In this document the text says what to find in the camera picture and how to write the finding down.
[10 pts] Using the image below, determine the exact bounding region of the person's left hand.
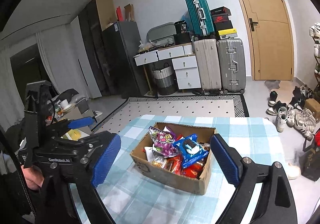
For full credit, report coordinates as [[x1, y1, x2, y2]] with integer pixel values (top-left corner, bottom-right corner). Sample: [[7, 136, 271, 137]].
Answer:
[[21, 165, 44, 190]]

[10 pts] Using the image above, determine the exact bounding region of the dark grey refrigerator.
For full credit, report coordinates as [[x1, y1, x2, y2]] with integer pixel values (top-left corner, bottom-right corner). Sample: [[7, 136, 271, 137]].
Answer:
[[102, 21, 149, 99]]

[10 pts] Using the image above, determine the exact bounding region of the purple snack bag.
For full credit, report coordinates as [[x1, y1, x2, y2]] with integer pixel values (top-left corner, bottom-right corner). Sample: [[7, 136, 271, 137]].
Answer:
[[149, 126, 180, 158]]

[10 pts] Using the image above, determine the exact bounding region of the stack of shoe boxes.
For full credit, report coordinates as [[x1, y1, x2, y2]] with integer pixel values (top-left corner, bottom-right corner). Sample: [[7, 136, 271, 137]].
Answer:
[[210, 6, 233, 40]]

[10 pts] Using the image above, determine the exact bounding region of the grey door mat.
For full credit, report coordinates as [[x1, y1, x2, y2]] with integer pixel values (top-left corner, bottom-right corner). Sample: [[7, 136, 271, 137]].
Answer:
[[264, 80, 280, 91]]

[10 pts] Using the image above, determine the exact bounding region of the red snack bag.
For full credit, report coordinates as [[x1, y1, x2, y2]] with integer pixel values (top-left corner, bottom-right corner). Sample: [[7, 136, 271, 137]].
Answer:
[[164, 155, 183, 175], [181, 162, 203, 178]]

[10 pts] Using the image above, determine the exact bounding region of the white orange snack bag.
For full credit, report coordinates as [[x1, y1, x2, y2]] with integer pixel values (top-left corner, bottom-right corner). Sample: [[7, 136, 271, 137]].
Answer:
[[144, 147, 167, 169]]

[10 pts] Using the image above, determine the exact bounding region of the woven laundry basket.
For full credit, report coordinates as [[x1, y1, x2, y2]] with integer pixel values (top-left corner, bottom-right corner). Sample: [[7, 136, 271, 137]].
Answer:
[[152, 62, 177, 96]]

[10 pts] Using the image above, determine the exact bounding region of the small brown cardboard box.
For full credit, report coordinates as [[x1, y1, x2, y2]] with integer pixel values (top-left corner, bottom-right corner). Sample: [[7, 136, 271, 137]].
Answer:
[[304, 99, 320, 118]]

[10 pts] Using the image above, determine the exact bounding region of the teal hard suitcase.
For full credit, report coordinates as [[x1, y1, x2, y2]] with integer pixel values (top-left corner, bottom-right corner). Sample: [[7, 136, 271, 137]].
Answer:
[[185, 0, 214, 37]]

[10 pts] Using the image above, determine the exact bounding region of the red shopping bag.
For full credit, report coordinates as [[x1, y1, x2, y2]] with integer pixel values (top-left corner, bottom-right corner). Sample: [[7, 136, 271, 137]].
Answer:
[[313, 128, 320, 147]]

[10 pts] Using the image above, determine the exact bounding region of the blue Oreo snack pack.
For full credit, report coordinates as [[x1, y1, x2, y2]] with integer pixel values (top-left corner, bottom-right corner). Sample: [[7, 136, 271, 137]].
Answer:
[[173, 134, 209, 169]]

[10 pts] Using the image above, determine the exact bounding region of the silver aluminium suitcase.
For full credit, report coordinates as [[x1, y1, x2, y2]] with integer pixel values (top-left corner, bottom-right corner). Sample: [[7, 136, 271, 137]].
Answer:
[[217, 38, 246, 94]]

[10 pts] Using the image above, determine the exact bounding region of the dotted beige rug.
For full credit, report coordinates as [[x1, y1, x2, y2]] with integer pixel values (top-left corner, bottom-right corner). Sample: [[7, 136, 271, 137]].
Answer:
[[92, 94, 249, 133]]

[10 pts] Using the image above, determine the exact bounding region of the wooden yellow door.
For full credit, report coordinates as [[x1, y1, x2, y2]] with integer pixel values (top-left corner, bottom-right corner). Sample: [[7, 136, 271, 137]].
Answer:
[[239, 0, 294, 81]]

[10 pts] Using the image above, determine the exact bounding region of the beige hard suitcase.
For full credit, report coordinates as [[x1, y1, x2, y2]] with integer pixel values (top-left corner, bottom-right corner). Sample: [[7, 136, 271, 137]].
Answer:
[[193, 39, 222, 93]]

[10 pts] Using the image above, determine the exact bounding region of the white drawer desk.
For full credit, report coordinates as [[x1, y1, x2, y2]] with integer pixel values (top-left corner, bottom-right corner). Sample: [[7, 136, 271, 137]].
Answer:
[[134, 43, 201, 96]]

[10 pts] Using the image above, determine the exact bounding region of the pile of shoes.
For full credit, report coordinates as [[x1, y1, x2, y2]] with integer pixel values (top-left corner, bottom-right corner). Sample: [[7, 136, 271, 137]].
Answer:
[[266, 85, 319, 141]]

